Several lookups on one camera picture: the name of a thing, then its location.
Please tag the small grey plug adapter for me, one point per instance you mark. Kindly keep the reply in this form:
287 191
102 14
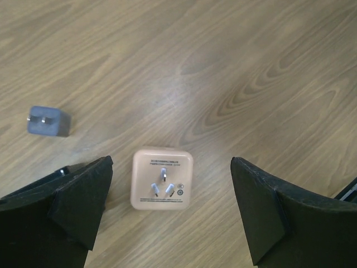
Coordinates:
48 121

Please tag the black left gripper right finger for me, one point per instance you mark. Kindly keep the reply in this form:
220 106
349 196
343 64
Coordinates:
288 226

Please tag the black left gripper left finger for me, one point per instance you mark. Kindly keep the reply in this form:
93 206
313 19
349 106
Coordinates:
54 221

